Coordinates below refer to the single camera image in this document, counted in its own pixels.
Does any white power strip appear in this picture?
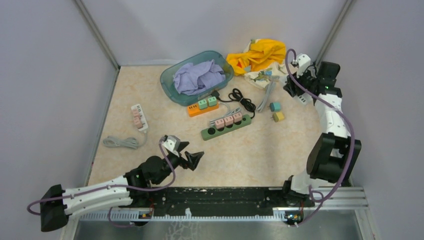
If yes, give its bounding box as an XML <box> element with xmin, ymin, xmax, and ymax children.
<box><xmin>294</xmin><ymin>93</ymin><xmax>313</xmax><ymax>106</ymax></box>
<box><xmin>130</xmin><ymin>104</ymin><xmax>149</xmax><ymax>133</ymax></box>

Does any teal plastic basin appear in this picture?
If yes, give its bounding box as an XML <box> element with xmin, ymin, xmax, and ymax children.
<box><xmin>160</xmin><ymin>50</ymin><xmax>234</xmax><ymax>106</ymax></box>

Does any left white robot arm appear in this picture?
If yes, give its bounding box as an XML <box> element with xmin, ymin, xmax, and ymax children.
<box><xmin>39</xmin><ymin>136</ymin><xmax>205</xmax><ymax>232</ymax></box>

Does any green charger plug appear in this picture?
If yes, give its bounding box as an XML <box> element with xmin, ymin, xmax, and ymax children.
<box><xmin>207</xmin><ymin>96</ymin><xmax>218</xmax><ymax>107</ymax></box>
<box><xmin>197</xmin><ymin>99</ymin><xmax>209</xmax><ymax>110</ymax></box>

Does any pink charger plug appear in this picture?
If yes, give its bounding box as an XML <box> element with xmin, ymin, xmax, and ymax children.
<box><xmin>214</xmin><ymin>118</ymin><xmax>226</xmax><ymax>130</ymax></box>
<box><xmin>232</xmin><ymin>112</ymin><xmax>243</xmax><ymax>124</ymax></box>
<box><xmin>223</xmin><ymin>116</ymin><xmax>234</xmax><ymax>127</ymax></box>

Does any green power strip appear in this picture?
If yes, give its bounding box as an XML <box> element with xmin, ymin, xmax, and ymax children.
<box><xmin>200</xmin><ymin>114</ymin><xmax>252</xmax><ymax>141</ymax></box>

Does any cream dinosaur print cloth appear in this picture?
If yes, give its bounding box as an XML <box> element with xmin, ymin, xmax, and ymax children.
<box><xmin>244</xmin><ymin>60</ymin><xmax>287</xmax><ymax>89</ymax></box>

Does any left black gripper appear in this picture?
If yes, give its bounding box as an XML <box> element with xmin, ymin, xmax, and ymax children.
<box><xmin>155</xmin><ymin>141</ymin><xmax>204</xmax><ymax>184</ymax></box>

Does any green charger plug right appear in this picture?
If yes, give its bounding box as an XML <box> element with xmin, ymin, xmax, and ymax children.
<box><xmin>207</xmin><ymin>96</ymin><xmax>218</xmax><ymax>107</ymax></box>

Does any orange power strip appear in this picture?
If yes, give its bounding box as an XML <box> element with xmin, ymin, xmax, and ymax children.
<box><xmin>187</xmin><ymin>103</ymin><xmax>219</xmax><ymax>118</ymax></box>

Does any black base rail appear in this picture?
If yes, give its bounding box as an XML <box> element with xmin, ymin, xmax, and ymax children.
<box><xmin>127</xmin><ymin>187</ymin><xmax>315</xmax><ymax>217</ymax></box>

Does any black coiled cable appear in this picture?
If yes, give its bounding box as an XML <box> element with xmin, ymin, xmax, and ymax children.
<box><xmin>210</xmin><ymin>88</ymin><xmax>257</xmax><ymax>119</ymax></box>

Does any yellow charger plug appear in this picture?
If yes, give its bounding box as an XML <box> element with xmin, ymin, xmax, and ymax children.
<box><xmin>272</xmin><ymin>111</ymin><xmax>285</xmax><ymax>123</ymax></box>

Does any yellow cloth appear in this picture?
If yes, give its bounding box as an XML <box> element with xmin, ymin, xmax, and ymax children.
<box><xmin>226</xmin><ymin>38</ymin><xmax>287</xmax><ymax>76</ymax></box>

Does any grey cable of white strip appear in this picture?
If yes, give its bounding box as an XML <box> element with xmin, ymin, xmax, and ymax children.
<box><xmin>255</xmin><ymin>75</ymin><xmax>289</xmax><ymax>114</ymax></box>

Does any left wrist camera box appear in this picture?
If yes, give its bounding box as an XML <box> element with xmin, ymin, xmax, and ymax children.
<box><xmin>161</xmin><ymin>135</ymin><xmax>181</xmax><ymax>156</ymax></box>

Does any purple cloth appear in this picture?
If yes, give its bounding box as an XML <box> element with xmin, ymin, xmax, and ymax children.
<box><xmin>173</xmin><ymin>60</ymin><xmax>226</xmax><ymax>96</ymax></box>

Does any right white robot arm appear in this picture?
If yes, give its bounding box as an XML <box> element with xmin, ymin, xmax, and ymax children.
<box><xmin>281</xmin><ymin>58</ymin><xmax>362</xmax><ymax>206</ymax></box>

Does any teal charger plug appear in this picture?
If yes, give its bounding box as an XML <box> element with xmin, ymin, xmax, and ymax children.
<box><xmin>268</xmin><ymin>102</ymin><xmax>282</xmax><ymax>113</ymax></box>

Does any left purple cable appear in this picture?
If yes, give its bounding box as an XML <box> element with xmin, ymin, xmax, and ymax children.
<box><xmin>26</xmin><ymin>137</ymin><xmax>177</xmax><ymax>229</ymax></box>

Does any green charger plug left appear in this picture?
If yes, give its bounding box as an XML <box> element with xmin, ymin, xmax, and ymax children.
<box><xmin>197</xmin><ymin>99</ymin><xmax>209</xmax><ymax>110</ymax></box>

